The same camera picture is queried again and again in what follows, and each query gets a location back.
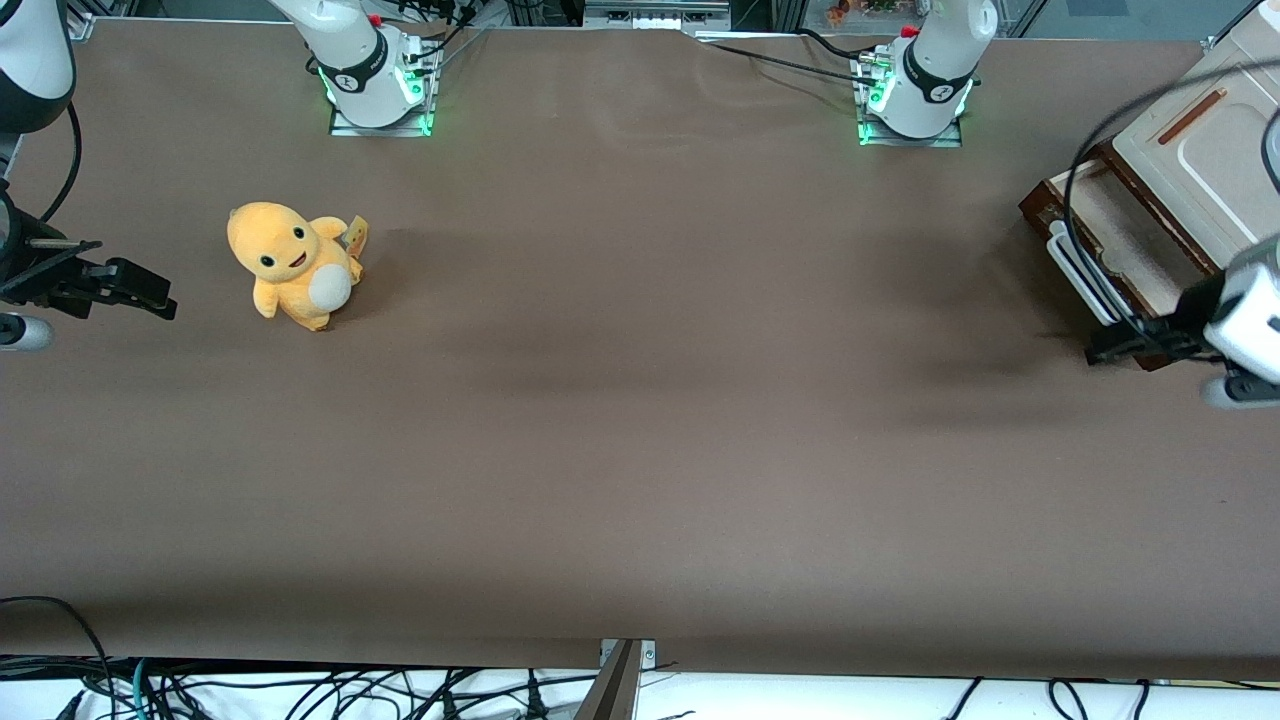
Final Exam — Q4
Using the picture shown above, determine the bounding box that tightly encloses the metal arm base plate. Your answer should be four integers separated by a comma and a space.
855, 50, 964, 149
328, 40, 437, 139

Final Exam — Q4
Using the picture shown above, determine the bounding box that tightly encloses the dark mounting beam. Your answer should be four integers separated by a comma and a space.
574, 640, 643, 720

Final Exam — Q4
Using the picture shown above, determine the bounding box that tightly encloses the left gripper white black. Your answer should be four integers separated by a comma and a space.
1085, 235, 1280, 387

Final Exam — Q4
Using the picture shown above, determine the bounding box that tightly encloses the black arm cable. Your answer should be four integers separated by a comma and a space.
38, 100, 83, 226
1063, 60, 1280, 336

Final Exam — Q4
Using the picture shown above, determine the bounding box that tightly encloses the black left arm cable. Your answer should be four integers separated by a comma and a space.
1063, 60, 1280, 336

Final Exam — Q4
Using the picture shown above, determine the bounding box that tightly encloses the grey electrical box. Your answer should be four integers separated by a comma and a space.
583, 0, 732, 32

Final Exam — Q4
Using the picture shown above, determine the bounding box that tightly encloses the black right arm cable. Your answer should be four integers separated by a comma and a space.
38, 100, 83, 226

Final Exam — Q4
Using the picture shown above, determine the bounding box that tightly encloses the yellow plush toy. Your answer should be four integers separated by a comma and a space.
226, 201, 370, 333

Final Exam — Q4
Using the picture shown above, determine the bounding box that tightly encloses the brown table cover sheet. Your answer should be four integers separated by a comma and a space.
0, 18, 1280, 683

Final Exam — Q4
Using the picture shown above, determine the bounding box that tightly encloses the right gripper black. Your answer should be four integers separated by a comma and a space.
0, 190, 179, 322

